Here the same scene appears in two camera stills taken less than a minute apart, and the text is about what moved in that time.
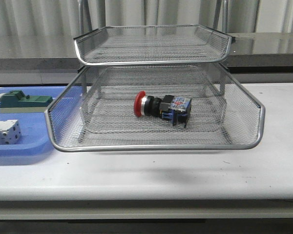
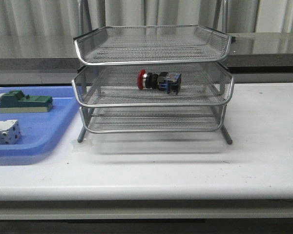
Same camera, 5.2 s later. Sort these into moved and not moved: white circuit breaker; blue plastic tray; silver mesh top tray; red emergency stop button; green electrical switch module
Moved: red emergency stop button
Not moved: silver mesh top tray; green electrical switch module; blue plastic tray; white circuit breaker
